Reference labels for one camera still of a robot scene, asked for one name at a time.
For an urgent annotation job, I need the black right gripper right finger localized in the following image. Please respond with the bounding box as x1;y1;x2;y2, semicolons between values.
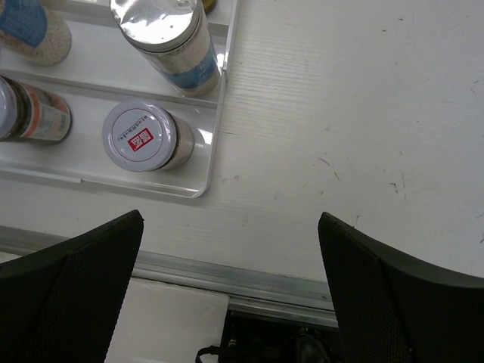
318;213;483;362

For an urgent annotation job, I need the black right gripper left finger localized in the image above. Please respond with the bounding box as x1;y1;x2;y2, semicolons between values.
1;210;144;362

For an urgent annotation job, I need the white-lid pinkish spice jar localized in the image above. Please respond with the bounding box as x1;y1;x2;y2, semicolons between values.
101;100;194;172

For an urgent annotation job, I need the white-lid dark spice jar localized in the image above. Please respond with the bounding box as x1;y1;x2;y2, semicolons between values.
1;76;73;144

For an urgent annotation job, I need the blue-label bead shaker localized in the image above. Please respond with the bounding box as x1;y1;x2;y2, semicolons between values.
1;1;72;66

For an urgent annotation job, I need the blue-label salt shaker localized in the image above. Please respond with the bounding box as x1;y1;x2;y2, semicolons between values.
110;0;219;97

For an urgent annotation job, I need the yellow small sauce bottle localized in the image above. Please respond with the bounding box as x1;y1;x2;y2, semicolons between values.
202;0;218;14

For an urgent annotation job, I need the white organizer tray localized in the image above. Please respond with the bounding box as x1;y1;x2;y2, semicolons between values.
0;0;243;200

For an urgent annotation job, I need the aluminium rail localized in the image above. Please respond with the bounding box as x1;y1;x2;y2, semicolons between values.
0;225;340;328

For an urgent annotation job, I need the black cable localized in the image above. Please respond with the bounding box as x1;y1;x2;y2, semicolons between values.
194;340;243;363

